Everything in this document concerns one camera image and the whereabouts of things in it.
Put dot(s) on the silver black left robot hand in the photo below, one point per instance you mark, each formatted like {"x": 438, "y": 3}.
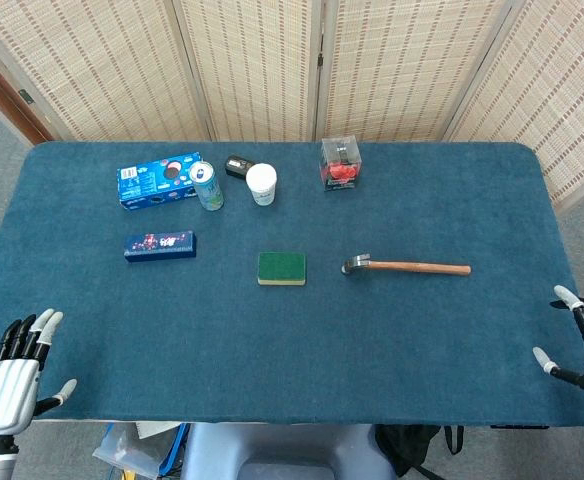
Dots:
{"x": 7, "y": 390}

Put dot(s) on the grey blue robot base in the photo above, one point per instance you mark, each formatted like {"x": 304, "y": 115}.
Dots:
{"x": 282, "y": 455}

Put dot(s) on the green yellow sponge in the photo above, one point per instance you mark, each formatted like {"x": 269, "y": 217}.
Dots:
{"x": 282, "y": 266}

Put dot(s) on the clear plastic bag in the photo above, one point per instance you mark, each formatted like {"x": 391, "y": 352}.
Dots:
{"x": 122, "y": 452}

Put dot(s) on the white paper sheet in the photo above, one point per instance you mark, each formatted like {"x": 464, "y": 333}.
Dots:
{"x": 154, "y": 430}

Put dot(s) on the dark blue oblong box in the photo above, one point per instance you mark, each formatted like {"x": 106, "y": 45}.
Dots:
{"x": 159, "y": 246}

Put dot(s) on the black bag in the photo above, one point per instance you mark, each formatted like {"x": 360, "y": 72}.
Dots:
{"x": 412, "y": 450}

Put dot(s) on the blue Oreo cookie box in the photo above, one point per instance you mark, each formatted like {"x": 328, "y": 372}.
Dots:
{"x": 147, "y": 185}

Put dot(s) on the woven folding screen panel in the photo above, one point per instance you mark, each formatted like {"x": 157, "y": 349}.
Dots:
{"x": 402, "y": 65}
{"x": 252, "y": 65}
{"x": 97, "y": 70}
{"x": 557, "y": 90}

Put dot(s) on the pale green drink can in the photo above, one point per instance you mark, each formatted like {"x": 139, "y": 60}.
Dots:
{"x": 209, "y": 189}

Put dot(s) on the blue carpet table cover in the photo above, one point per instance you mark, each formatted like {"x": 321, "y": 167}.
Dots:
{"x": 292, "y": 350}

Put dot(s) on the brown wooden door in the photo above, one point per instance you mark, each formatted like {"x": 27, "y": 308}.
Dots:
{"x": 7, "y": 95}

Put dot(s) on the clear box with red items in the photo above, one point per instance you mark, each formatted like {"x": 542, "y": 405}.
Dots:
{"x": 341, "y": 167}

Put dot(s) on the small black device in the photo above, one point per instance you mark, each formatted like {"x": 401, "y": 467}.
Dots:
{"x": 235, "y": 165}

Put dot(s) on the white paper cup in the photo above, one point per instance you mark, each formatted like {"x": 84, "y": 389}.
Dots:
{"x": 262, "y": 182}

